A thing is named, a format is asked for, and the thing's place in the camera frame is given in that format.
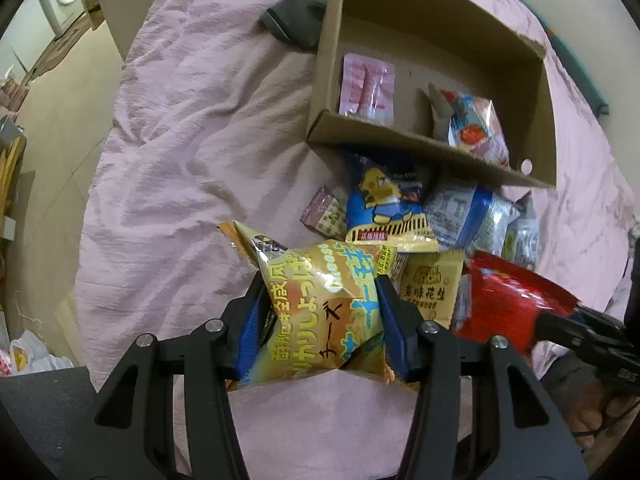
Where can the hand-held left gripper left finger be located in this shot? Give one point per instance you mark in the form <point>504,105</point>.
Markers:
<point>252,320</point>

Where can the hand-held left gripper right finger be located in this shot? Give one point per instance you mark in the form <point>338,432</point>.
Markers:
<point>390,320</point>

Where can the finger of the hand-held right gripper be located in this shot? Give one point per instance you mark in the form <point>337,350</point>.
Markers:
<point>555,327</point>
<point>600,317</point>

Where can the yellow peanut packet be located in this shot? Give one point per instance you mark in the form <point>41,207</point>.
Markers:
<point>430,285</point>

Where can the yellow chip bag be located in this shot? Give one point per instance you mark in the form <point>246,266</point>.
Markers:
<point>310,310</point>

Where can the red snack bag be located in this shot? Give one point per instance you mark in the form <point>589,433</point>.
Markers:
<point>500,300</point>

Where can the blue bear snack bag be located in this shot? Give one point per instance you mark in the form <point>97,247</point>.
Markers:
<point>385,200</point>

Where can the cardboard box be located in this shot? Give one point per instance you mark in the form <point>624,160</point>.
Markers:
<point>430,35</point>

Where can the person's right hand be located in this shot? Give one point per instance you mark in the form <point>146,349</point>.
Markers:
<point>595,420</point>

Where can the small silver packet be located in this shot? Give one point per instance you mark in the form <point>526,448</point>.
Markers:
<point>522,240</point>

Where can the small pink wafer packet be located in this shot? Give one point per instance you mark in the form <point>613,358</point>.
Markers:
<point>322,210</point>

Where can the clear blue white packet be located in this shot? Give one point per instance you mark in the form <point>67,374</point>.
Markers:
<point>460,210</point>

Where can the pink bedsheet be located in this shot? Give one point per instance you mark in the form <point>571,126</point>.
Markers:
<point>200,135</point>

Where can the clear packet with orange print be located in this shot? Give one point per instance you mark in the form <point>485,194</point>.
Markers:
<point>475,125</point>

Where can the white plastic bags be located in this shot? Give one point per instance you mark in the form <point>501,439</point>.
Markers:
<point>30,355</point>

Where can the dark grey fabric surface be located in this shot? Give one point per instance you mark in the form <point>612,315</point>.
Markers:
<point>45,420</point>

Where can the flat pink snack packet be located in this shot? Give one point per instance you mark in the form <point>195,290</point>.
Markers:
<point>365,85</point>

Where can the dark grey garment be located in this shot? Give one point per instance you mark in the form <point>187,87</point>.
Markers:
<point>295,20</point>

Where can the beige cabinet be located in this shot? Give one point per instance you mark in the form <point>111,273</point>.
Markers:
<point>130,15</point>

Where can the patterned floor rug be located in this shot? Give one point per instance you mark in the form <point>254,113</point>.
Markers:
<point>60,45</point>

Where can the small brown box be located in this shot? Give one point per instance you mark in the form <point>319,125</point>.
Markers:
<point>92,12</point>

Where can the white floor cabinets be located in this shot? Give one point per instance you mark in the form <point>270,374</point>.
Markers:
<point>25,45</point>

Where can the wooden frame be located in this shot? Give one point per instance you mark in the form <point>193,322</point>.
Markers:
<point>10,170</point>

